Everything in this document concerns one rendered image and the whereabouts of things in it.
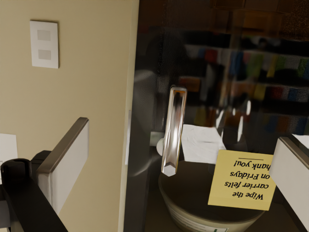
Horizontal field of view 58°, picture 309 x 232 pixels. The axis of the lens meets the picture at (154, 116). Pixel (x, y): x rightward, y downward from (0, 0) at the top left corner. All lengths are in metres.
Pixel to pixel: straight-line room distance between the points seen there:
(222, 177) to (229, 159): 0.02
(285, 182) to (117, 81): 0.61
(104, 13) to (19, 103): 0.35
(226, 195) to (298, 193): 0.19
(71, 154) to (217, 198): 0.24
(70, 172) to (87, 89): 0.62
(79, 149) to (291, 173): 0.13
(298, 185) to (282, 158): 0.02
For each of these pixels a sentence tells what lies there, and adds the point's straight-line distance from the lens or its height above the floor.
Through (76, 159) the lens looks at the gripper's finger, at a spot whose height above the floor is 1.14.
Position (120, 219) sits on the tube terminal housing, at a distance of 0.40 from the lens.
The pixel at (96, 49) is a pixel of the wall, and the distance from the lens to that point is 0.75.
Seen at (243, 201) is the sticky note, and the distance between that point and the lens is 0.37.
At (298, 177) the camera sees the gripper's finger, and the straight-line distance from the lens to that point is 0.18.
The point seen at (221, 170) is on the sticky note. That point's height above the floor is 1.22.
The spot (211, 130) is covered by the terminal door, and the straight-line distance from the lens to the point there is 0.32.
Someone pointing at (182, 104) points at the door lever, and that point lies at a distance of 0.25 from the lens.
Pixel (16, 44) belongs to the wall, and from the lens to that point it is 0.82.
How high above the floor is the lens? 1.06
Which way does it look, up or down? 20 degrees up
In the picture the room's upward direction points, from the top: 174 degrees counter-clockwise
